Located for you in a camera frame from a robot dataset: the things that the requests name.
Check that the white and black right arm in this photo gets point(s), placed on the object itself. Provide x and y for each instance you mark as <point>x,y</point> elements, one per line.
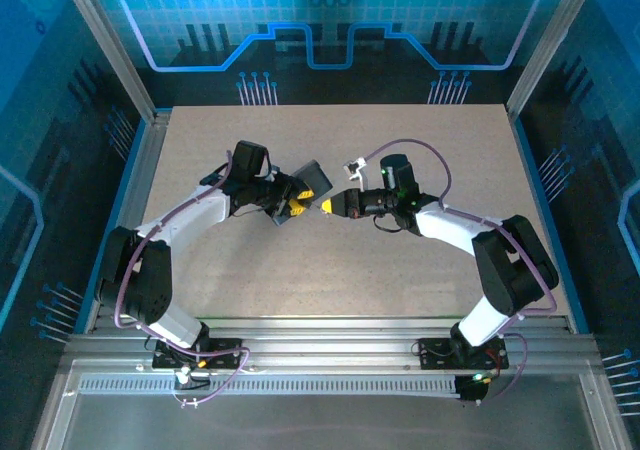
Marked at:
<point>505,265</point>

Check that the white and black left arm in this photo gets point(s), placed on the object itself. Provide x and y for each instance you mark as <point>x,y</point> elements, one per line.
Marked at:
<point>150,275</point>

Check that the blue left table edge strip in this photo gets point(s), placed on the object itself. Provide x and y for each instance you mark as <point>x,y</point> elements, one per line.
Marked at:
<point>112,230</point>

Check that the blue table edge strip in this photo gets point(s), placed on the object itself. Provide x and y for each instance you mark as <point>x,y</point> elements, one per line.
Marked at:
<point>550,220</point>
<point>112,230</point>

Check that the blue right table edge strip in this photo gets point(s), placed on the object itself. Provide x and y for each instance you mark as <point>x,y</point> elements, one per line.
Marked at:
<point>550,220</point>

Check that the blue printed back panel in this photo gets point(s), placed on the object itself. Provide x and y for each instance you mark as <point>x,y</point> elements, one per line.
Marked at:
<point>320,20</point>

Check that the blue printed panel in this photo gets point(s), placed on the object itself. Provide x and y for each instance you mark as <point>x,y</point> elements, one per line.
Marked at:
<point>40,120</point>
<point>320,20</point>
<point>600,145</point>

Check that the small black controller box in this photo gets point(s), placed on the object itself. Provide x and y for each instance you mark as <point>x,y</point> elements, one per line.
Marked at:
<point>472,387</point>

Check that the grey metal front shelf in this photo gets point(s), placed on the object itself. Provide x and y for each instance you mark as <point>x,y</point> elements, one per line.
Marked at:
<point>320,422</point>

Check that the blue printed right side panel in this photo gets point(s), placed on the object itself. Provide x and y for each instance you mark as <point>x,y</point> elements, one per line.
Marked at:
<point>600,145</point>

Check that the blue printed left side panel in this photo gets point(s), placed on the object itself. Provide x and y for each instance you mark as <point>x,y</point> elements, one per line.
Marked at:
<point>40,120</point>

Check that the aluminium front frame rail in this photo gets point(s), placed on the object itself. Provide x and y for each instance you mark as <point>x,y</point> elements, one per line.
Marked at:
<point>325,342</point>

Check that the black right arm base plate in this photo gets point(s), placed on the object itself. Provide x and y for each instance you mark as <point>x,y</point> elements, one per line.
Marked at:
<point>435,352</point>

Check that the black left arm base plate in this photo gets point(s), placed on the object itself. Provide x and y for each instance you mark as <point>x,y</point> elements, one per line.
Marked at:
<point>225,352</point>

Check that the aluminium left frame post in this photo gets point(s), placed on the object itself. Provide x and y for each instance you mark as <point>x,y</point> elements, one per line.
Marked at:
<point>110,45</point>

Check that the aluminium frame post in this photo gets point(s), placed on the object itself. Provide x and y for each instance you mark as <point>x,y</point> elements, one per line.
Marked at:
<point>550,40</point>
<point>110,45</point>

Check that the aluminium right frame post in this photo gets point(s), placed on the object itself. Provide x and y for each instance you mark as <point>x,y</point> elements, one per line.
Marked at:
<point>550,40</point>

